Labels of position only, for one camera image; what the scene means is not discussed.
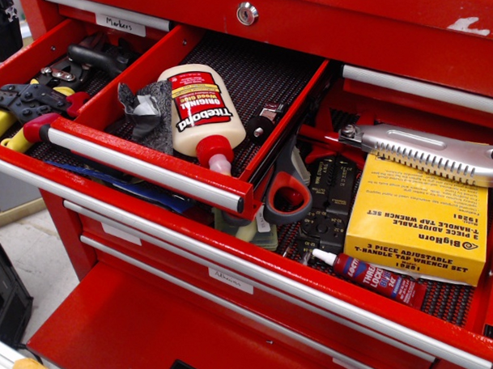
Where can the silver drawer lock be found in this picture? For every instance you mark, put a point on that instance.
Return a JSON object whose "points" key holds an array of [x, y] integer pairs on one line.
{"points": [[247, 14]]}

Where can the white Markers label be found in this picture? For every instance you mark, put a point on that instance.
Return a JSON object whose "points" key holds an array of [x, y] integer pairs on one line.
{"points": [[120, 24]]}

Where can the black case at left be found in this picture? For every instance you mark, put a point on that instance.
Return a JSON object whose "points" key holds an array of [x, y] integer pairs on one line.
{"points": [[15, 303]]}

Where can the black handled pliers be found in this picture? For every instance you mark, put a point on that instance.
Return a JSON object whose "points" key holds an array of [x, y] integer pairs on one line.
{"points": [[84, 58]]}

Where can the small black knob part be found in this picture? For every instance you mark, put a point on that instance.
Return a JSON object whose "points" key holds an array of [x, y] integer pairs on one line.
{"points": [[262, 123]]}

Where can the red upper open drawer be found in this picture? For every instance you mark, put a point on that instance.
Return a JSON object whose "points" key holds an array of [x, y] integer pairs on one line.
{"points": [[98, 133]]}

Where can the red open drawer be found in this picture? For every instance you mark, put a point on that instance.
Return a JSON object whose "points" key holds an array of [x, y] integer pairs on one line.
{"points": [[98, 133], [145, 300]]}

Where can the red Loctite threadlocker tube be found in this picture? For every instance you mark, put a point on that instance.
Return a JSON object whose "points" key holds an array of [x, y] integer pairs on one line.
{"points": [[374, 278]]}

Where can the clear plastic parts box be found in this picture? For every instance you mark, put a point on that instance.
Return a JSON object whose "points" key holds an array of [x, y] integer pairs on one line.
{"points": [[258, 232]]}

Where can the red lower open drawer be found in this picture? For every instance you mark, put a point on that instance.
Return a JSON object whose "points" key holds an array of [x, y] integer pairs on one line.
{"points": [[145, 300]]}

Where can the Titebond wood glue bottle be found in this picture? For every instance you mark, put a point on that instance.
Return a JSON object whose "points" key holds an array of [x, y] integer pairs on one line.
{"points": [[205, 123]]}

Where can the grey crumpled cloth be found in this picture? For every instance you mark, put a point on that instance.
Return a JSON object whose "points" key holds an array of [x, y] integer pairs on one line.
{"points": [[150, 111]]}

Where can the blue flat package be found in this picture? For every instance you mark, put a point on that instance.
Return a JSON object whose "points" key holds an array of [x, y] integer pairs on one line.
{"points": [[166, 200]]}

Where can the silver box cutter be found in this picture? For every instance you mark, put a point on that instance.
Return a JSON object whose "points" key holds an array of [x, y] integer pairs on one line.
{"points": [[468, 163]]}

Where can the white Adhesives label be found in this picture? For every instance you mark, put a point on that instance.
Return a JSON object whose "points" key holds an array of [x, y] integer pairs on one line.
{"points": [[230, 280]]}

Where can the red tool chest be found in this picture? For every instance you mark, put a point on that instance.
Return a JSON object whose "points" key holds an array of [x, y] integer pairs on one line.
{"points": [[424, 65]]}

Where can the black wire stripper tool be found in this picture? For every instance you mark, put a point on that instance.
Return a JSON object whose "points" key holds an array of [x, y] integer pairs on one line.
{"points": [[324, 226]]}

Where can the red black handled scissors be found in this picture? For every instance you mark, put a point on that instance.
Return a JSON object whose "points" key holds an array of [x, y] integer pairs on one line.
{"points": [[280, 192]]}

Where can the yellow tap wrench set box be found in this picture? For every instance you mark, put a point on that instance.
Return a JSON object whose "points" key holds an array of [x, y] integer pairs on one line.
{"points": [[421, 224]]}

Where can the black object top left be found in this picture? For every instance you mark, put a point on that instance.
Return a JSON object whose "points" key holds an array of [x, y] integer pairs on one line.
{"points": [[11, 40]]}

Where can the red handled tool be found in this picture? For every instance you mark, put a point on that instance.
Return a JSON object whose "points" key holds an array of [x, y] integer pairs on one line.
{"points": [[320, 133]]}

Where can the yellow handled crimping tool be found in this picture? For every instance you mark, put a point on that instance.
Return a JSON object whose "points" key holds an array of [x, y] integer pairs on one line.
{"points": [[27, 102]]}

